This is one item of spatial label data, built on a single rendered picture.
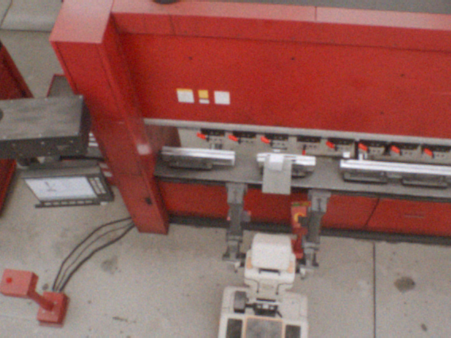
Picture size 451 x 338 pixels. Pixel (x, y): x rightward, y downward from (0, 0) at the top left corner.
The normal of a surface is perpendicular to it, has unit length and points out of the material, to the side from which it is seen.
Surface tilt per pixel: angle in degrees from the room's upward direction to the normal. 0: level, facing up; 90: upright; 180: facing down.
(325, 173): 0
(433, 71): 90
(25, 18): 0
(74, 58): 90
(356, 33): 90
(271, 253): 47
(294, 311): 0
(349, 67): 90
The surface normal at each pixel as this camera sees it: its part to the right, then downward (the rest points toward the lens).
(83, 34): -0.04, -0.49
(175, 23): -0.11, 0.87
